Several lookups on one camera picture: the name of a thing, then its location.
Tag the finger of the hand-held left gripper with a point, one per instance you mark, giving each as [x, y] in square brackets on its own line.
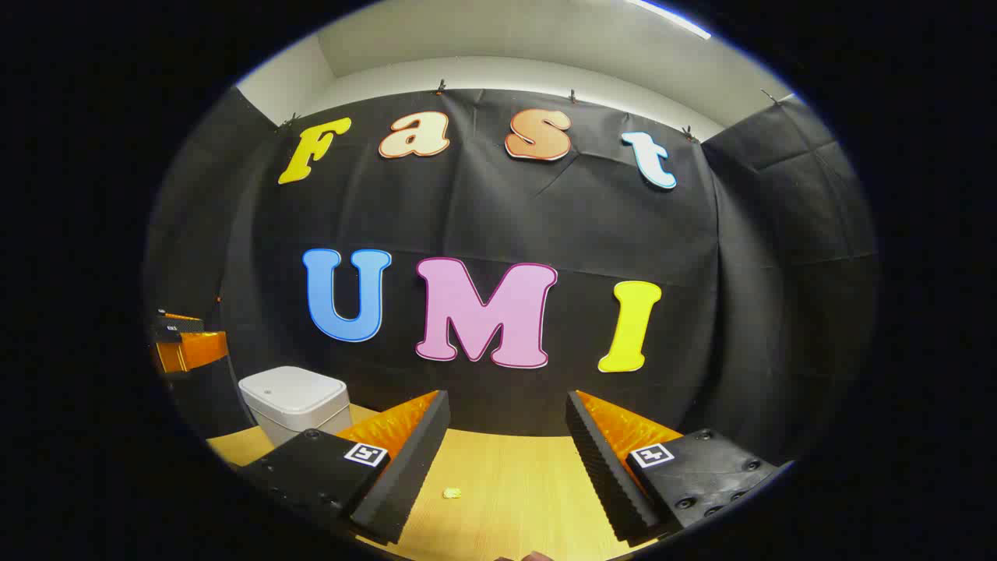
[195, 351]
[179, 321]

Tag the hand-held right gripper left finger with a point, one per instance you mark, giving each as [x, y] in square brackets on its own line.
[405, 475]

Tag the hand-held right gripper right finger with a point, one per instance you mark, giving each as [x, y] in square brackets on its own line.
[604, 475]

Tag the white desktop garbage bin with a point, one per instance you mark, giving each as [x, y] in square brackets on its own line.
[292, 393]

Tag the wooden desktop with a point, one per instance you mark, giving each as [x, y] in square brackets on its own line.
[506, 483]

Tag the black backdrop cloth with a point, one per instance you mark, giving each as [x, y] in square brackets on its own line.
[498, 210]

